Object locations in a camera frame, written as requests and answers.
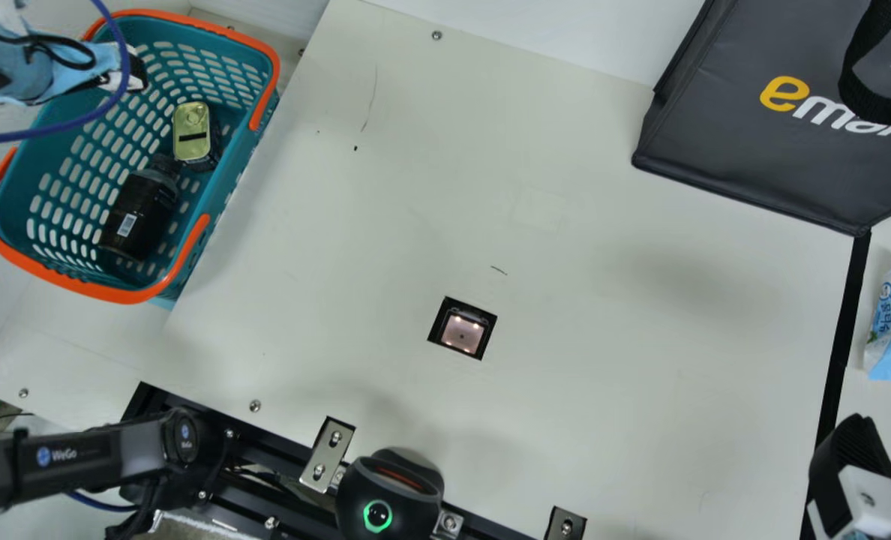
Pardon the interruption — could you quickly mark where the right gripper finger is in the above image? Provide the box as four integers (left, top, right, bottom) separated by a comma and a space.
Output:
805, 412, 891, 540

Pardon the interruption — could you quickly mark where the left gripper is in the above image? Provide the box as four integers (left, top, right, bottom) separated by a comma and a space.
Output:
0, 19, 151, 106

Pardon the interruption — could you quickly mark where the gold rectangular tin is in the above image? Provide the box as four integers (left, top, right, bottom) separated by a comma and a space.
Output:
171, 100, 223, 173

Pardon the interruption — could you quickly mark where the teal shopping basket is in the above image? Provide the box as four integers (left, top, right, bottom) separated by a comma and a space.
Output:
0, 9, 281, 310

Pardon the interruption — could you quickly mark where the small square scanner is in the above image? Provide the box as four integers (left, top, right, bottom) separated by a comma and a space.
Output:
427, 296, 499, 362

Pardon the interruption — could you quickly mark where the black strip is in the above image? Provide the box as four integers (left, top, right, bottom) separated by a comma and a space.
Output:
809, 231, 872, 466

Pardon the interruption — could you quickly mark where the dark coffee bottle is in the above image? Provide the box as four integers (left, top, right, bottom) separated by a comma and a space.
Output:
97, 154, 184, 263

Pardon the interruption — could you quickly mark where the black device with green light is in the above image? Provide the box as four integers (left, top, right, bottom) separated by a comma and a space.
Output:
334, 448, 446, 540

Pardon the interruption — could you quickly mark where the blue cable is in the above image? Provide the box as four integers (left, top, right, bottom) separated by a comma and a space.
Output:
67, 489, 143, 515
0, 0, 133, 146

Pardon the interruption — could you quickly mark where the dark grey bag with straps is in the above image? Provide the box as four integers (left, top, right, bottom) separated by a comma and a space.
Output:
631, 0, 891, 237

